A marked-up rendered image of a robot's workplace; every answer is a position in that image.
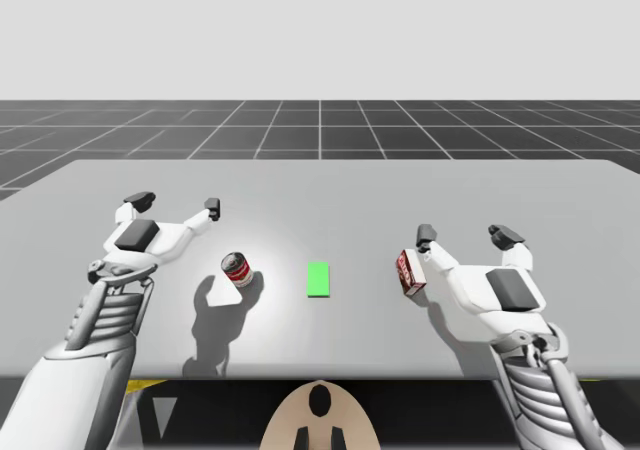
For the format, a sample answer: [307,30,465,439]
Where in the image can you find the tan robot part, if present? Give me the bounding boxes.
[259,379,381,450]

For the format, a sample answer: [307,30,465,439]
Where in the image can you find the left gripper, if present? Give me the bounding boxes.
[102,191,222,266]

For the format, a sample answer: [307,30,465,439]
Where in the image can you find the red and white carton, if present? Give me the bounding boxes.
[395,249,427,298]

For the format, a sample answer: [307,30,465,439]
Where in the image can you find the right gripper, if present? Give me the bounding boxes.
[415,223,552,344]

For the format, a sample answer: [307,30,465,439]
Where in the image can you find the green pad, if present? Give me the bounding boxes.
[306,262,332,300]

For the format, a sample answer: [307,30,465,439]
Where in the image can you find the red and white can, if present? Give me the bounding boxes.
[220,251,255,290]

